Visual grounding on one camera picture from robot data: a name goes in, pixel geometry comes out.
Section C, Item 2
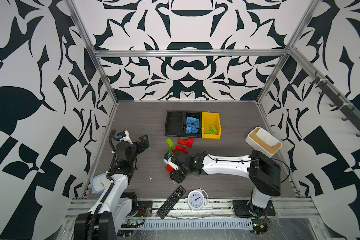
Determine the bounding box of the small red lego brick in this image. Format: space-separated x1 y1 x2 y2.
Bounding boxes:
166 165 174 173

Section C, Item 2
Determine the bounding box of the green lego brick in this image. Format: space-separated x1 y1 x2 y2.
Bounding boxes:
166 148 174 156
204 131 215 135

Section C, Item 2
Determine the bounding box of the green lego plate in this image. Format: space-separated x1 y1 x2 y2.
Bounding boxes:
166 138 175 148

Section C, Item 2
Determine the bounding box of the green lego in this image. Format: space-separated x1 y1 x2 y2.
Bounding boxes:
210 125 218 135

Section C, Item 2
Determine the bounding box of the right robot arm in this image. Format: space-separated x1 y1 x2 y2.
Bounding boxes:
164 151 282 209

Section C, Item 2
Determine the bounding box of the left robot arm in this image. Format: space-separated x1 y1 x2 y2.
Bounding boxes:
73 130 150 240

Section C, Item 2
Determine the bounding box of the black remote control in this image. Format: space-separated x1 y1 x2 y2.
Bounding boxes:
157 186 186 220

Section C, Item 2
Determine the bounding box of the white alarm clock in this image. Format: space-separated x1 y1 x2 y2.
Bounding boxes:
187 189 209 211

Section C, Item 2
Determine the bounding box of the middle black storage bin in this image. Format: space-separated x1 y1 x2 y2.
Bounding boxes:
183 112 202 138

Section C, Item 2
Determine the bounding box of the black storage bin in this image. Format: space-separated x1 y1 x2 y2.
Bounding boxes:
165 111 184 137
183 112 202 138

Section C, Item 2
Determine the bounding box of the left black storage bin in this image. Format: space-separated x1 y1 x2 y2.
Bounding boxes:
165 111 184 137

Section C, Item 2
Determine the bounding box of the yellow storage bin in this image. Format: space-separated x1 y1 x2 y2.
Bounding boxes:
202 112 222 140

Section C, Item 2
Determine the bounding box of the square light blue clock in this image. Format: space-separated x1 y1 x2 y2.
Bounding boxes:
90 173 110 195

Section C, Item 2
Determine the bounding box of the white box wooden lid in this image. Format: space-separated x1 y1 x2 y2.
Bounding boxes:
245 127 283 158

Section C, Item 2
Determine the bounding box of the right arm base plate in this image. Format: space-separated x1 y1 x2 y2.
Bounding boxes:
232 200 276 218

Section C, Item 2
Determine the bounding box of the white cable duct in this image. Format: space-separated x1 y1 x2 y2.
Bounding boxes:
136 219 253 231

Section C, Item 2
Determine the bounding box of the wall hook rail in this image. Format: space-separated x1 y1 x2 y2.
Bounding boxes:
310 70 360 139

